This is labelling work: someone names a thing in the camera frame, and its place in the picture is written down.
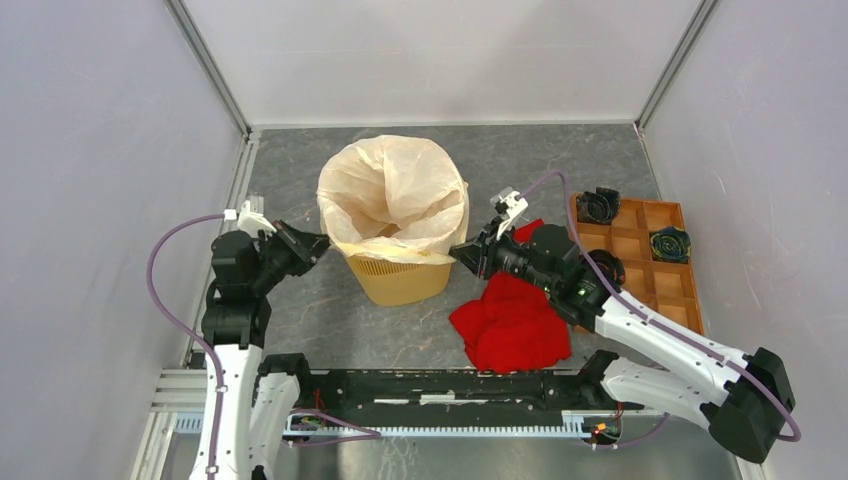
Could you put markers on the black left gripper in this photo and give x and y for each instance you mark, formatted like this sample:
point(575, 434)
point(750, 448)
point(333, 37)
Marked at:
point(306, 247)

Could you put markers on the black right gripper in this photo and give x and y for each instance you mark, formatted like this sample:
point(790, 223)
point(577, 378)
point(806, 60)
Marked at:
point(480, 258)

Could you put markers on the yellow plastic trash bin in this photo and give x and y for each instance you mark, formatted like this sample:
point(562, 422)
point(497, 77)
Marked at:
point(390, 284)

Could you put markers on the translucent white trash bag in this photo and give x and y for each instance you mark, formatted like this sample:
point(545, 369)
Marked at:
point(395, 198)

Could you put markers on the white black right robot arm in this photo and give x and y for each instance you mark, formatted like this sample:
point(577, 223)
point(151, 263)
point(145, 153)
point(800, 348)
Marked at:
point(743, 400)

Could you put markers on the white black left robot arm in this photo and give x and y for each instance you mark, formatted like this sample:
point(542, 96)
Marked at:
point(249, 394)

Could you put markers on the red cloth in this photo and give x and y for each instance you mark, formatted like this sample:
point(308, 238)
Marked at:
point(511, 327)

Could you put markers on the black rolled sock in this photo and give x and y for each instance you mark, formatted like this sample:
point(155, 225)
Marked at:
point(600, 207)

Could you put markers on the dark rolled sock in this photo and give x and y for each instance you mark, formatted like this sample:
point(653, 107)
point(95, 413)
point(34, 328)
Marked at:
point(611, 266)

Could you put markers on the blue yellow rolled sock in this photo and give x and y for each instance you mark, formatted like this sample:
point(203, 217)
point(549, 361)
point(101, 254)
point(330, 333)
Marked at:
point(670, 245)

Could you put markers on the orange compartment tray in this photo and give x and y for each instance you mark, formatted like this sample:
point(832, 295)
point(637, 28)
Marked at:
point(667, 287)

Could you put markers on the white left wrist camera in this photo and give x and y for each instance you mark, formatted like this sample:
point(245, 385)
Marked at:
point(251, 219)

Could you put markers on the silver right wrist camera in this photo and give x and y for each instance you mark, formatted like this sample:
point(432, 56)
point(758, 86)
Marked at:
point(510, 205)

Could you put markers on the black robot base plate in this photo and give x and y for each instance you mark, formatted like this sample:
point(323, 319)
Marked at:
point(450, 397)

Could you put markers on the aluminium frame rail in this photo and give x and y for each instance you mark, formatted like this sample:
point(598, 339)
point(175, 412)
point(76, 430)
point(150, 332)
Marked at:
point(371, 414)

